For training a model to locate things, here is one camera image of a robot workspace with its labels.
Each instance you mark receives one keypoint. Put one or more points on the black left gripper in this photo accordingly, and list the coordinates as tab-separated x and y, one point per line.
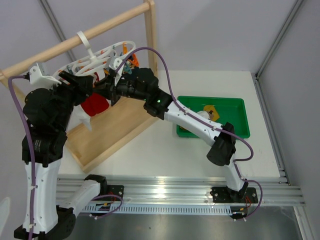
82	86

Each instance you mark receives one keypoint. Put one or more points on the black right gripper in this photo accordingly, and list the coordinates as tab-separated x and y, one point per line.
111	90

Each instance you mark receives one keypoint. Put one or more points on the white plastic clip hanger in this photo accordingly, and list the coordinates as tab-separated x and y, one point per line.
94	61

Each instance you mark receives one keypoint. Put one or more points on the white sock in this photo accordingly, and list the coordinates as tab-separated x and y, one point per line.
82	116
204	114

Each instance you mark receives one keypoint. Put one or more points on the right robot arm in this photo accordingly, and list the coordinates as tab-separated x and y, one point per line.
143	85

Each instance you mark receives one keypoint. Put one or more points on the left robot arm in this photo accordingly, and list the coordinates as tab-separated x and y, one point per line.
45	118

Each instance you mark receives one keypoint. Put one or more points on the red sock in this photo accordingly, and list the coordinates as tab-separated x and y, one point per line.
95	104

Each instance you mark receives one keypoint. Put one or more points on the wooden drying rack stand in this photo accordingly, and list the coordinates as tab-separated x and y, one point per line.
119	124

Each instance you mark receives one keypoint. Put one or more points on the green plastic tray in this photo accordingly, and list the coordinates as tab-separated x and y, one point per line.
230	110

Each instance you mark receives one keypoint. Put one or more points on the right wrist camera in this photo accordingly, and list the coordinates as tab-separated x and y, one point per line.
116	66

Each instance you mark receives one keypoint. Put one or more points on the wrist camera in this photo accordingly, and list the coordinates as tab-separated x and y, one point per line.
38	76
116	66

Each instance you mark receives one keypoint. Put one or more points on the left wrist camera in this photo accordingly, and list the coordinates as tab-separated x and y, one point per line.
38	76

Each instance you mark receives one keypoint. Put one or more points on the aluminium mounting rail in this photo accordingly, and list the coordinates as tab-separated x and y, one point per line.
182	196

